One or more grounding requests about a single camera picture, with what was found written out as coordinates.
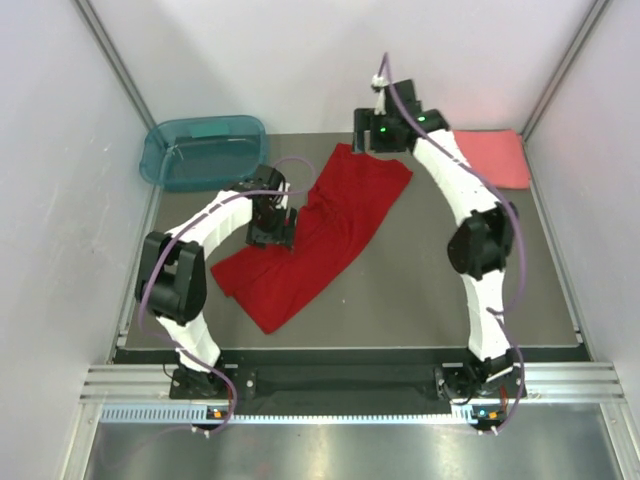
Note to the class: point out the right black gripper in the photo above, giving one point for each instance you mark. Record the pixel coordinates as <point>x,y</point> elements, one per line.
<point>365,121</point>

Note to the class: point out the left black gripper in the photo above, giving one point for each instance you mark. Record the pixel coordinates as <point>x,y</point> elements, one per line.
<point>280,235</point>

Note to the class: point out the red t-shirt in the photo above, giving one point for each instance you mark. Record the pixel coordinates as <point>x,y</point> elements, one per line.
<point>345,207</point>

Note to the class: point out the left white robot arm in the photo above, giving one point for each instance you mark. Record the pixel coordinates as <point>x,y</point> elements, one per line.
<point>171,281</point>

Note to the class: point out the teal plastic bin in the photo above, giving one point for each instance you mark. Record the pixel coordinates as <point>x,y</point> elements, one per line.
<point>203,153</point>

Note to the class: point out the folded pink t-shirt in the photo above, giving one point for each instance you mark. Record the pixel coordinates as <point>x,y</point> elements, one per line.
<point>498,155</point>

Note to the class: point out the black mounting plate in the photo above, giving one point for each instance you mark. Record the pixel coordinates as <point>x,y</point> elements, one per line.
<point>345,382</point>

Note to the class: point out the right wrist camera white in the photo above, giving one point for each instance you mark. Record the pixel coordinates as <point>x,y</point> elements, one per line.
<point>378,85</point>

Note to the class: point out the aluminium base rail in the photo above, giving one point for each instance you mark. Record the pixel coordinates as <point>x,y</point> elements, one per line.
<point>143,394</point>

